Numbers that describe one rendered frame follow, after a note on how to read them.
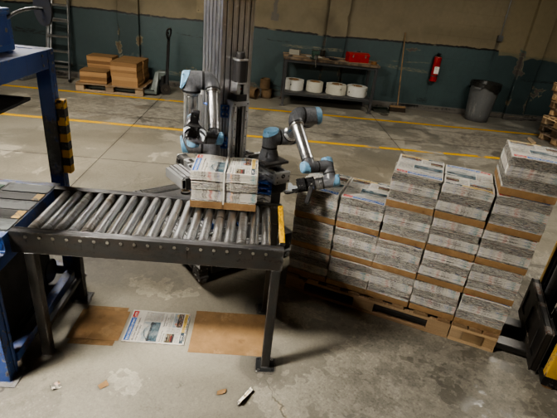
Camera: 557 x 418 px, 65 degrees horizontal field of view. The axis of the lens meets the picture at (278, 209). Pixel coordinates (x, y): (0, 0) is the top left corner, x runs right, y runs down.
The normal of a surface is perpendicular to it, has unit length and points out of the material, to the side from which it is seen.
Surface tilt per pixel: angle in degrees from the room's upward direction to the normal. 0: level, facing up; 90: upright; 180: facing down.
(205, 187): 88
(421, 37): 90
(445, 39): 90
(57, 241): 90
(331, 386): 0
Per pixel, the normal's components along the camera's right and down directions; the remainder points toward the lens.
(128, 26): 0.02, 0.44
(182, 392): 0.10, -0.89
